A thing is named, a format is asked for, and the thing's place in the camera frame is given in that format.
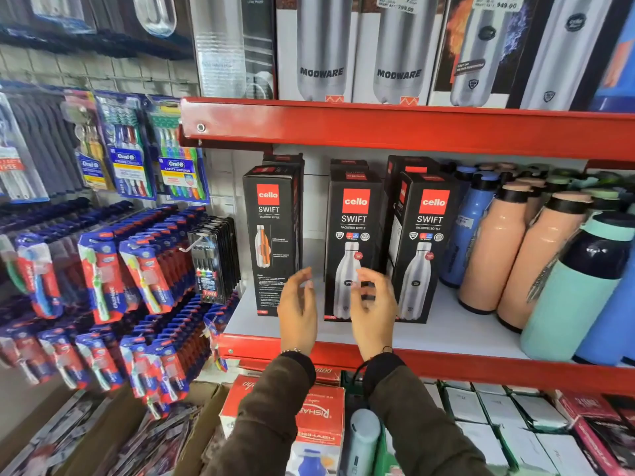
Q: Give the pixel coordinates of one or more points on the mint green and navy bottle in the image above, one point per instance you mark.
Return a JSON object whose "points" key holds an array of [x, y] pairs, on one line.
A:
{"points": [[570, 302]]}

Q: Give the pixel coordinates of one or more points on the red metal shelf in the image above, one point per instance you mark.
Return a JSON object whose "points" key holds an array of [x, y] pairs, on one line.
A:
{"points": [[407, 127], [446, 364]]}

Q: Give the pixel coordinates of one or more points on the blue bottle with navy cap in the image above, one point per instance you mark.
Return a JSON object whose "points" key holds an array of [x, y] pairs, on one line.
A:
{"points": [[466, 227]]}

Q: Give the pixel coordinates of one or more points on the person's left hand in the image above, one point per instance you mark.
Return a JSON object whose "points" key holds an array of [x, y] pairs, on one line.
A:
{"points": [[296, 319]]}

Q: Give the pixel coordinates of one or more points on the person's right forearm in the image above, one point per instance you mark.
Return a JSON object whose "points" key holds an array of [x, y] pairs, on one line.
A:
{"points": [[421, 426]]}

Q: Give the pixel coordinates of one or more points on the person's left forearm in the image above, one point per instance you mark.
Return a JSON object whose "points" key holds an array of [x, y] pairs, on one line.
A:
{"points": [[263, 421]]}

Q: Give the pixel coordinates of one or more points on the black bottle box orange picture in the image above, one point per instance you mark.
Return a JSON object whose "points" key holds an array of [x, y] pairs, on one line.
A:
{"points": [[270, 232]]}

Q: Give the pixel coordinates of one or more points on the black steel bottle box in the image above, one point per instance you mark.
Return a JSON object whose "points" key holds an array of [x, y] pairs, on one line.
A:
{"points": [[350, 165], [353, 218], [425, 232], [285, 159], [397, 166]]}

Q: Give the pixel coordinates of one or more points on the pale blue bottle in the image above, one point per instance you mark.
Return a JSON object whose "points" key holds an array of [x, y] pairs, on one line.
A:
{"points": [[362, 441]]}

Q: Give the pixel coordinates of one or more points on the group of white boxes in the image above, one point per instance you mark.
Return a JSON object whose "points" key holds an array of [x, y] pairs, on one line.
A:
{"points": [[501, 426]]}

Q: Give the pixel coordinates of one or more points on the row of assorted coloured bottles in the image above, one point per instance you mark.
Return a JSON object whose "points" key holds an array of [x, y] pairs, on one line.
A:
{"points": [[550, 179]]}

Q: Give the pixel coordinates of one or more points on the person's left thumb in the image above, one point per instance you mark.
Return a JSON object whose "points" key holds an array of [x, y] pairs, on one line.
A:
{"points": [[310, 297]]}

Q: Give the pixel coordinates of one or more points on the white box with blue bottle picture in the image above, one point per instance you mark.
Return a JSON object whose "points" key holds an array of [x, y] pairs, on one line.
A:
{"points": [[312, 461]]}

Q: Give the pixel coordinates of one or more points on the yellow toothbrush pack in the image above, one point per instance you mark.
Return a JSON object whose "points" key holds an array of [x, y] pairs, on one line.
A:
{"points": [[89, 143]]}

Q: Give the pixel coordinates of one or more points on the red and black boxes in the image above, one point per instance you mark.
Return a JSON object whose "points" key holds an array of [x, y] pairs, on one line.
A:
{"points": [[603, 426]]}

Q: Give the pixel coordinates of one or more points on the person's right hand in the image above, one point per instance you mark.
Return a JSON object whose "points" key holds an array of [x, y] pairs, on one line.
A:
{"points": [[373, 322]]}

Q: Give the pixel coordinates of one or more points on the white steel bottle box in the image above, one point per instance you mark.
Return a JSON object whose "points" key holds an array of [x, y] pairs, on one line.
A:
{"points": [[402, 54], [317, 49]]}

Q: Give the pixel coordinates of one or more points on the red and white carton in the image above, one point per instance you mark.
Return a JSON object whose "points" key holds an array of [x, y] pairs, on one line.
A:
{"points": [[317, 411]]}

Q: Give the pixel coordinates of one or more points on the light blue bottle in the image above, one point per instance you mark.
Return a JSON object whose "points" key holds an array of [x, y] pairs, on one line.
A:
{"points": [[610, 332]]}

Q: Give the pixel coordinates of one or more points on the brown cardboard box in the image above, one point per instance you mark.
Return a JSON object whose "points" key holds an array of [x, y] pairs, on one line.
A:
{"points": [[114, 431]]}

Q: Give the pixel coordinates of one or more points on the stack of black toothbrush packs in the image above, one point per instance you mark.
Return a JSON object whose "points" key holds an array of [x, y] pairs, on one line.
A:
{"points": [[213, 257]]}

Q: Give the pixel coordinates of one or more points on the clear grey toothbrush pack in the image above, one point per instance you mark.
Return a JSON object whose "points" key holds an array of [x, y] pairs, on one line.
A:
{"points": [[20, 153]]}

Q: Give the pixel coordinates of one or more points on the person's right thumb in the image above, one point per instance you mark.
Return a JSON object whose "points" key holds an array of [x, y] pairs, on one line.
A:
{"points": [[355, 294]]}

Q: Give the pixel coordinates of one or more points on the blue multi toothbrush pack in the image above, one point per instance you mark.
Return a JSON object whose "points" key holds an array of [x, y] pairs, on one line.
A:
{"points": [[126, 148], [181, 158]]}

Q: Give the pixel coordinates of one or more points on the peach bottle with black collar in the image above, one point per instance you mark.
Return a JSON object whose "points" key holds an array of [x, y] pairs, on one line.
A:
{"points": [[538, 262], [491, 257]]}

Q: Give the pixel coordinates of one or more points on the black and silver flask box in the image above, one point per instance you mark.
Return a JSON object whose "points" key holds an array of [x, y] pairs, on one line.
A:
{"points": [[228, 44]]}

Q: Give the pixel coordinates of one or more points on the rows of red blue toothbrush packets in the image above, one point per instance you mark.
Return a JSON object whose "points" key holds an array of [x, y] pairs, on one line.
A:
{"points": [[109, 292]]}

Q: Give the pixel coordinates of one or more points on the black flame print bottle box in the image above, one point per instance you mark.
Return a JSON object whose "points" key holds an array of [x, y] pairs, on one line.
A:
{"points": [[476, 59]]}

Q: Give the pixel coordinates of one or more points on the black silver bottle box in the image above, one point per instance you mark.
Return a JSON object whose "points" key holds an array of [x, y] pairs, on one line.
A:
{"points": [[565, 54]]}

